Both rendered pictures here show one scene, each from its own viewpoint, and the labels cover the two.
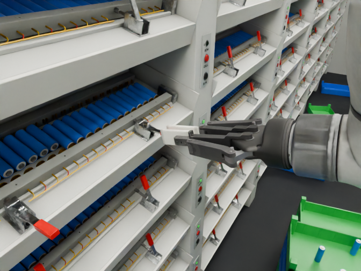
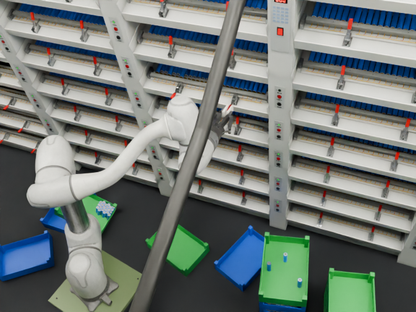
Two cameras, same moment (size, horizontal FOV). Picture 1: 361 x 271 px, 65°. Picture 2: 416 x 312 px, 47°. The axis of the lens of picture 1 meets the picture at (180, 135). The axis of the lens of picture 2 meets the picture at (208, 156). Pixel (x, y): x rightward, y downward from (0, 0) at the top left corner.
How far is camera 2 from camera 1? 185 cm
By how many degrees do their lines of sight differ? 64
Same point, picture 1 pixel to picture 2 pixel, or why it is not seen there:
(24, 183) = (186, 82)
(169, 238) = (254, 161)
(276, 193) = not seen: outside the picture
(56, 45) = (200, 56)
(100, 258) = not seen: hidden behind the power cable
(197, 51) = (270, 90)
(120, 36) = not seen: hidden behind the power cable
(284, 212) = (405, 299)
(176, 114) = (259, 107)
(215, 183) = (313, 177)
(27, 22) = (198, 46)
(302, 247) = (293, 252)
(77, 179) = (199, 93)
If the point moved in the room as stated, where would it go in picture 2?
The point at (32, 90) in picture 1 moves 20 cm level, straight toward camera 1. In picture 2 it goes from (183, 65) to (144, 89)
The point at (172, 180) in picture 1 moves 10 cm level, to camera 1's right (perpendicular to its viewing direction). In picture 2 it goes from (259, 135) to (264, 151)
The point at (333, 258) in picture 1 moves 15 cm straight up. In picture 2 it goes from (290, 271) to (291, 255)
